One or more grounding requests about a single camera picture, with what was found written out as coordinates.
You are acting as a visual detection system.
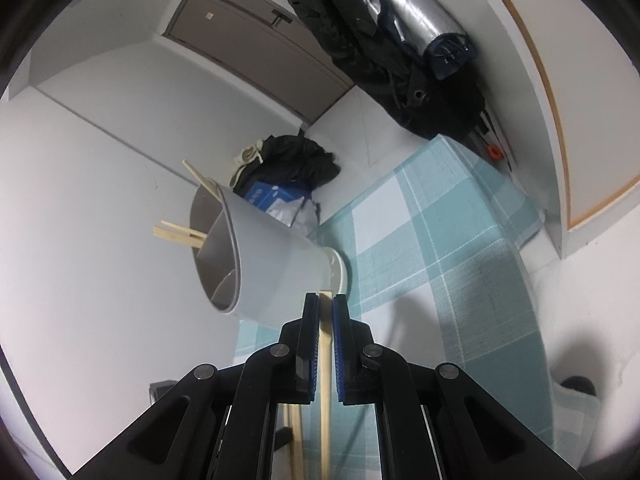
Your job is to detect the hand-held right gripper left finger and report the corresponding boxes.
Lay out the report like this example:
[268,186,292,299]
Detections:
[72,292,321,480]

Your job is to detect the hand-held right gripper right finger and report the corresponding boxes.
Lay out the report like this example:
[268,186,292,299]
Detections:
[331,295,583,480]

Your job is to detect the white grey utensil holder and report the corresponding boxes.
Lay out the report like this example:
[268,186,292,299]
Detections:
[189,183,352,333]

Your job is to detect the clear plastic bag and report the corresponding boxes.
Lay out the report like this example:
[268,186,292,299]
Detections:
[270,195,321,239]

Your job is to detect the checked teal tablecloth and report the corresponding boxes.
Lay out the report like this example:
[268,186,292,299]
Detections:
[232,134,554,480]

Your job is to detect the blue cardboard box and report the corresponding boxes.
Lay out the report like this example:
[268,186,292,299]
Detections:
[245,182,306,211]

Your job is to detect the black bag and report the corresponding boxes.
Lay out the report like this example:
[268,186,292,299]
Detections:
[235,134,342,197]

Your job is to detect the beige cloth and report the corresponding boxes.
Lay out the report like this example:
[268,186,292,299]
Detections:
[229,142,264,189]

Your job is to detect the black hanging jacket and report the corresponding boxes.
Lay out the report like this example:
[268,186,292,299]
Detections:
[280,0,489,141]

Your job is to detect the grey door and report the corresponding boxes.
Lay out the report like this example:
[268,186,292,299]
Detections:
[162,0,354,126]

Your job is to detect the white cabinet wooden trim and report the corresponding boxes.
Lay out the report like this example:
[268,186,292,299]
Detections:
[470,0,640,261]

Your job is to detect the silver folded umbrella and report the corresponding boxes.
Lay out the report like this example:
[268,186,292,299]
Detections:
[335,0,476,81]

